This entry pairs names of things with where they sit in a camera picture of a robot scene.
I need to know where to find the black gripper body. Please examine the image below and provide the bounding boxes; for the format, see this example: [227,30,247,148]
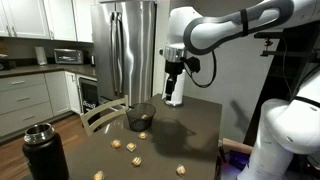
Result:
[164,59,185,77]

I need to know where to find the black mesh basket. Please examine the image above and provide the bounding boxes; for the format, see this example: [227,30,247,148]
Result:
[125,102,157,132]

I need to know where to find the stainless steel refrigerator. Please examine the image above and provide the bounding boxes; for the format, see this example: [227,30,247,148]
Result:
[90,0,157,107]

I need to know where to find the pale wooden chair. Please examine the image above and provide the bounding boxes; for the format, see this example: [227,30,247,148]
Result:
[79,95,130,137]

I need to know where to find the tan wooden block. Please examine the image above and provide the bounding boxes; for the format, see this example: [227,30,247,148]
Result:
[222,137,254,155]

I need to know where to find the silver toaster oven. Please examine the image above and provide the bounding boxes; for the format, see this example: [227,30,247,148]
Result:
[53,48,85,65]

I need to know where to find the black equipment stand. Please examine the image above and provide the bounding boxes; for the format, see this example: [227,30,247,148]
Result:
[243,21,320,148]

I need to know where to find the dark kitchen countertop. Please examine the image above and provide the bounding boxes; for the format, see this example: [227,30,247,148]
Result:
[0,63,98,80]

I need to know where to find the white countertop canister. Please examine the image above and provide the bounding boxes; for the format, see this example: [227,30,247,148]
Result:
[34,46,48,66]

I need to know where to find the black bottle with steel rim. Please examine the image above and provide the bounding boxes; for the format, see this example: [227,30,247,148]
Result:
[21,122,70,180]

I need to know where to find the white lower kitchen cabinets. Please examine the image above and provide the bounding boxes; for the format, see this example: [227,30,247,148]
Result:
[0,70,83,138]

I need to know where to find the white kitchen cabinets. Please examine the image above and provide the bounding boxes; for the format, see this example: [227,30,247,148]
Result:
[0,0,95,44]
[0,70,83,138]

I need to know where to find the white upper kitchen cabinets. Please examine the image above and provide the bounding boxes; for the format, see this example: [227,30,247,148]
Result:
[0,0,95,44]

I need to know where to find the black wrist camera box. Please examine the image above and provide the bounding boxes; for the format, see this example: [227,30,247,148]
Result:
[184,56,202,74]

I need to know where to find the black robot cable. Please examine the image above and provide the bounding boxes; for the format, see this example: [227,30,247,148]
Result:
[183,49,218,89]

